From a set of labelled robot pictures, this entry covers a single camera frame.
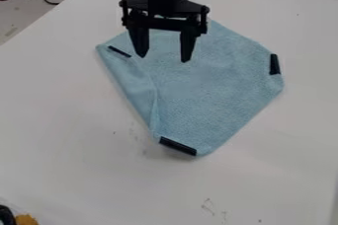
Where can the light blue cloth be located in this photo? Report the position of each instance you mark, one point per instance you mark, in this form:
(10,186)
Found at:
(207,90)

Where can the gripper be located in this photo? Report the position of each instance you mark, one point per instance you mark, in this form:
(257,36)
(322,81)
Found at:
(163,13)

